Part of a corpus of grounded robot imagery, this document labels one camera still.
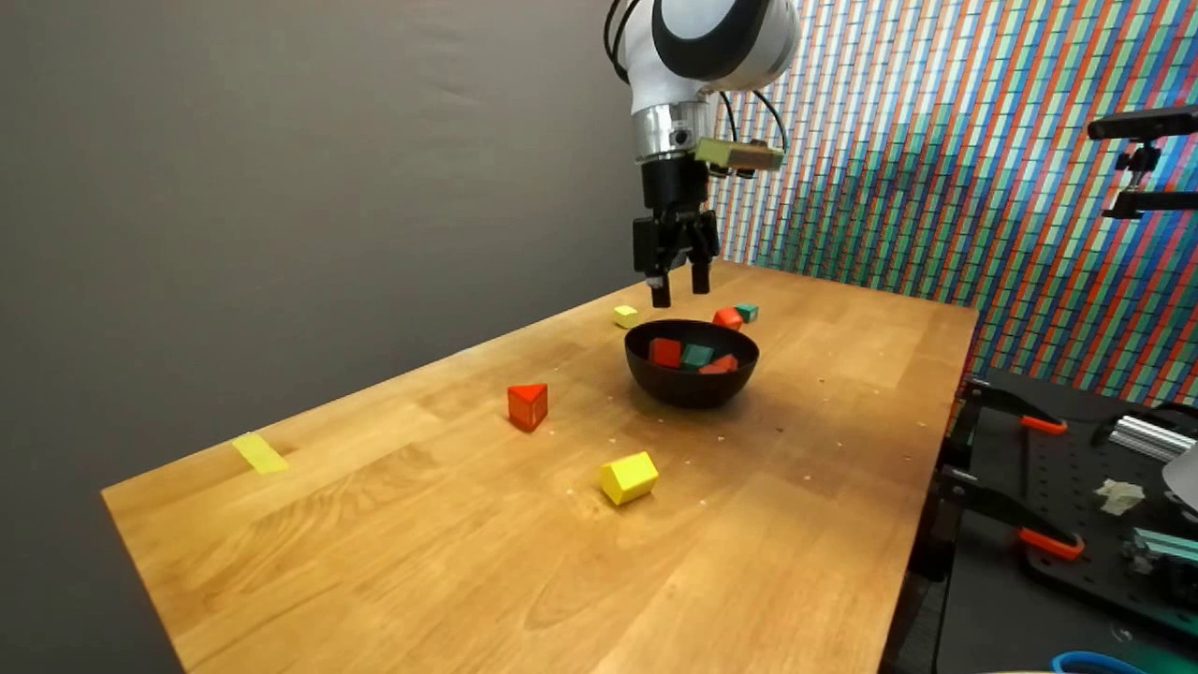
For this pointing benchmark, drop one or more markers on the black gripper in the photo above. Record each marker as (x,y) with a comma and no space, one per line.
(674,226)

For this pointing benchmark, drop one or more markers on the red rounded block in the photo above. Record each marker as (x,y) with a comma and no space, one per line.
(729,321)

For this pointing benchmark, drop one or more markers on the small yellow block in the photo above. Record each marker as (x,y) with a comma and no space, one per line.
(627,318)

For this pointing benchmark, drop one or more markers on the teal block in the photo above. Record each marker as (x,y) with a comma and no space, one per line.
(749,313)
(699,358)

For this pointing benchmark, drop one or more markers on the red cube block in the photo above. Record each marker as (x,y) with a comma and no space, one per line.
(664,355)

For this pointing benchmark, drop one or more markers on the black bowl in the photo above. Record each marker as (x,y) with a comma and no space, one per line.
(709,389)

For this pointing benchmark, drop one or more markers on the red triangular block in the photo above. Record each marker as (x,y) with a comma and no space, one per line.
(524,406)

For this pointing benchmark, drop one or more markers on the large yellow block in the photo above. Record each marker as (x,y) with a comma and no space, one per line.
(627,479)

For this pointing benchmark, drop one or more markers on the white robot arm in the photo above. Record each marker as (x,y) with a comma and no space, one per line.
(674,54)

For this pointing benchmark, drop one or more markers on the black orange clamp far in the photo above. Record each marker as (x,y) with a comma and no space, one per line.
(1028,414)

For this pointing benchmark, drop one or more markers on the black orange clamp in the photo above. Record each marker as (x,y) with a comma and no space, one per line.
(1028,414)
(1032,529)

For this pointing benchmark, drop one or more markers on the black orange clamp near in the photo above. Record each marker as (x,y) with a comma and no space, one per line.
(1032,529)

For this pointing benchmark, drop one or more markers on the black perforated board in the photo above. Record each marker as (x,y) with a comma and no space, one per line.
(1099,484)

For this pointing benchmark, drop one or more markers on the yellow tape strip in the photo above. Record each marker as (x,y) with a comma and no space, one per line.
(260,454)

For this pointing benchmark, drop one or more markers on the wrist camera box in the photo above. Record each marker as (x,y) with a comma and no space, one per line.
(735,157)

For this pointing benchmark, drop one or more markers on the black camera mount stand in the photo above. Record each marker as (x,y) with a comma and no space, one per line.
(1141,160)

